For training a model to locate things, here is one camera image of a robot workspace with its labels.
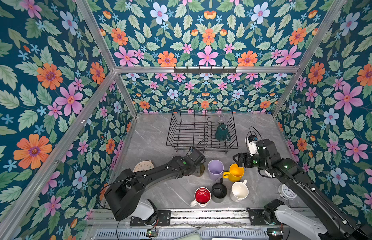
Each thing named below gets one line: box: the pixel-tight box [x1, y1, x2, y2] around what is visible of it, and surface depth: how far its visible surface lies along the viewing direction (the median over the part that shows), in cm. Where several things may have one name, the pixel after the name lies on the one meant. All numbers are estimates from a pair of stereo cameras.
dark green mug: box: [215, 123, 231, 142], surface depth 100 cm
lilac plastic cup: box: [207, 159, 225, 181], surface depth 82 cm
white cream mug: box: [230, 179, 249, 203], surface depth 77 cm
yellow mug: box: [223, 163, 245, 183], surface depth 85 cm
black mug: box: [211, 178, 228, 203], surface depth 82 cm
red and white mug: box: [190, 187, 212, 208], surface depth 76 cm
